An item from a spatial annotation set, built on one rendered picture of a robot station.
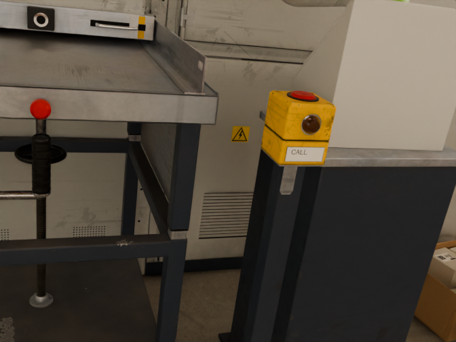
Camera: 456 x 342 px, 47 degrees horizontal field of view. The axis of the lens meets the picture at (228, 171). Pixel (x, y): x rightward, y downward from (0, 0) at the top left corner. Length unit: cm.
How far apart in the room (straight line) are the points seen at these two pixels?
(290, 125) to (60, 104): 39
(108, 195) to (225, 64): 57
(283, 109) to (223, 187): 106
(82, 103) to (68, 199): 85
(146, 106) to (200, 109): 10
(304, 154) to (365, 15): 36
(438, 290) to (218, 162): 85
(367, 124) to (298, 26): 69
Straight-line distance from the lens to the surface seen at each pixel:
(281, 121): 78
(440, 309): 192
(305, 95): 80
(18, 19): 136
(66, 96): 92
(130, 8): 138
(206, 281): 193
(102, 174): 172
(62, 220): 178
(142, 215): 181
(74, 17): 136
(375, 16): 107
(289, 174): 83
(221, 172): 178
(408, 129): 118
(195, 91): 96
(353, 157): 107
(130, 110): 94
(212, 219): 186
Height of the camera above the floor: 108
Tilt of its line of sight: 22 degrees down
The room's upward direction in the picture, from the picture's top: 8 degrees clockwise
